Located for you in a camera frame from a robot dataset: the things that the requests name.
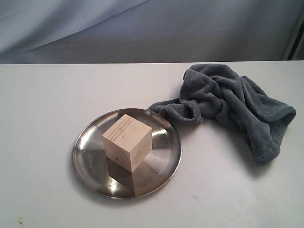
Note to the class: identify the light wooden cube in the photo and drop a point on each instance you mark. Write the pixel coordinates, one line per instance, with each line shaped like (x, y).
(127, 142)

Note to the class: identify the grey-blue fleece towel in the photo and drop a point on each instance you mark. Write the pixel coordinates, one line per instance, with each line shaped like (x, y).
(217, 92)

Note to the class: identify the round stainless steel plate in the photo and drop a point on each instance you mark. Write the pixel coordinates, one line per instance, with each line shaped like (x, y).
(103, 176)

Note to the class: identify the white backdrop cloth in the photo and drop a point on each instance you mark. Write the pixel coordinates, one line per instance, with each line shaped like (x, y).
(146, 31)

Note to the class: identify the dark stand pole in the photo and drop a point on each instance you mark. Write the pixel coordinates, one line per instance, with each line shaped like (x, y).
(296, 49)

